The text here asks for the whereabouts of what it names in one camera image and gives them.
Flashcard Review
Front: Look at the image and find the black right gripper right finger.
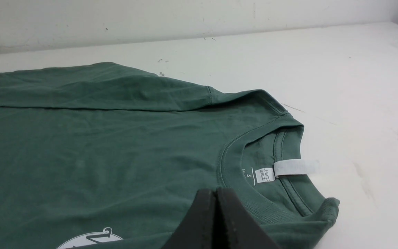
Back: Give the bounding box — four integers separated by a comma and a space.
215, 188, 280, 249

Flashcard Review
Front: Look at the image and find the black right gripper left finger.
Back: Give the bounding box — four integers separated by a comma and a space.
163, 189, 216, 249

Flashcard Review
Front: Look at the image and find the green long sleeve shirt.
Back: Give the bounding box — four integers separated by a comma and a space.
0, 63, 339, 249

